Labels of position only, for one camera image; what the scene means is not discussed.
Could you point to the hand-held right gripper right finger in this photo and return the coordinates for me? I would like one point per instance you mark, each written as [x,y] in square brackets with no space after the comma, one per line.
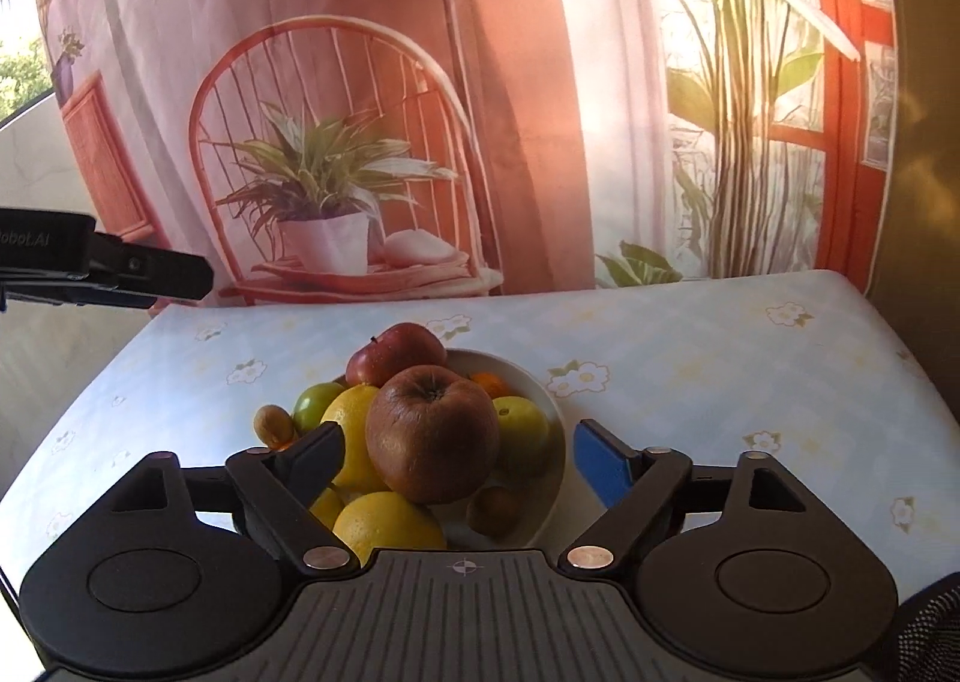
[604,461]

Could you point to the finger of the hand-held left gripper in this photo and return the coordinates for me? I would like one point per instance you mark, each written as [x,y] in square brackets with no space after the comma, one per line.
[150,273]

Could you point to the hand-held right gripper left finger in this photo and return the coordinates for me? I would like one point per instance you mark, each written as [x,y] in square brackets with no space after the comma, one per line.
[319,461]

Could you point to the yellow lemon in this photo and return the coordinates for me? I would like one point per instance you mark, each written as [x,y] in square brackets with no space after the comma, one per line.
[386,528]
[328,508]

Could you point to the large yellow grapefruit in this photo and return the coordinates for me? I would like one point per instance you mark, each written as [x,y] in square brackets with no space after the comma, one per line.
[352,419]

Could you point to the brown kiwi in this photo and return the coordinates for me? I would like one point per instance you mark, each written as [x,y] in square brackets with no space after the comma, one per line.
[271,423]
[493,509]

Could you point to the yellow-green apple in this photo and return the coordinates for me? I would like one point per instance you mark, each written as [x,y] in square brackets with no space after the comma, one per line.
[521,434]

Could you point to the beige round plate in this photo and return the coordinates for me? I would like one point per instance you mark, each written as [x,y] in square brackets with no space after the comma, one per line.
[536,389]

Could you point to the large brown-red apple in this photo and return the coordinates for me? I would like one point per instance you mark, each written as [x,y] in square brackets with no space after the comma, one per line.
[435,434]

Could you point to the dark red shiny apple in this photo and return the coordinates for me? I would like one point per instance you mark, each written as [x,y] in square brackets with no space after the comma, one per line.
[397,352]

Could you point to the dark green apple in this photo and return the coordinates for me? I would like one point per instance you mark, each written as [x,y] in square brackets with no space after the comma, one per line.
[315,408]

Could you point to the floral tablecloth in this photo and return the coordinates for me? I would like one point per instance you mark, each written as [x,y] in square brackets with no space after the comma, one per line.
[712,352]

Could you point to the green trees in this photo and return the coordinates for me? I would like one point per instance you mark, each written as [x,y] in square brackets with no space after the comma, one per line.
[26,78]

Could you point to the black dotted glove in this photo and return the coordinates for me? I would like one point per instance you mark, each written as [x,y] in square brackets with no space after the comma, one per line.
[934,637]

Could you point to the printed backdrop cloth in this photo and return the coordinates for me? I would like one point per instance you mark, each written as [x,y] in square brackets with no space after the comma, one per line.
[525,90]

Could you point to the yellow-brown panel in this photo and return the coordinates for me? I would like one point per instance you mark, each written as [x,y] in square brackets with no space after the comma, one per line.
[930,202]

